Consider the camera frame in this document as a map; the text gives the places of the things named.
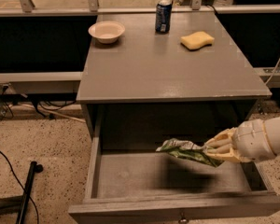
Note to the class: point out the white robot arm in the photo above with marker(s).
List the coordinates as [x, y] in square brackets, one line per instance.
[272, 127]

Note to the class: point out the grey wooden cabinet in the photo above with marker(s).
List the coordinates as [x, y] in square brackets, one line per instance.
[144, 67]

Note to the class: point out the grey cable tray beam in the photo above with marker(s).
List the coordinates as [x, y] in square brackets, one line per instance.
[36, 83]

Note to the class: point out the blue soda can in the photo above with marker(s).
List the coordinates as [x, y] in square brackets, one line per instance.
[163, 16]

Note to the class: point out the open grey top drawer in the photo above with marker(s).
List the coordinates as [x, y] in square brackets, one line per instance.
[130, 182]

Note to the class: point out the white bowl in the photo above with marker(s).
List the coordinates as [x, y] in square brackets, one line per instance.
[107, 32]

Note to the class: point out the black metal stand leg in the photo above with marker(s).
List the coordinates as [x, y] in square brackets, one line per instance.
[19, 204]

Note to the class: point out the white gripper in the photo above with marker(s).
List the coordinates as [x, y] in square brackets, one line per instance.
[251, 140]

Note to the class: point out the metal drawer knob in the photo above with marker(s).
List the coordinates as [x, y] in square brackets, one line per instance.
[183, 219]

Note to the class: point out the grey metal railing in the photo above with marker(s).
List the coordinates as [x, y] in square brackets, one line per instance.
[115, 3]

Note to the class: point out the yellow sponge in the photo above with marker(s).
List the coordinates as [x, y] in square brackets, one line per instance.
[197, 40]

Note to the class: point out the green jalapeno chip bag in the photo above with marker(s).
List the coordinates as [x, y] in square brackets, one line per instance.
[187, 150]

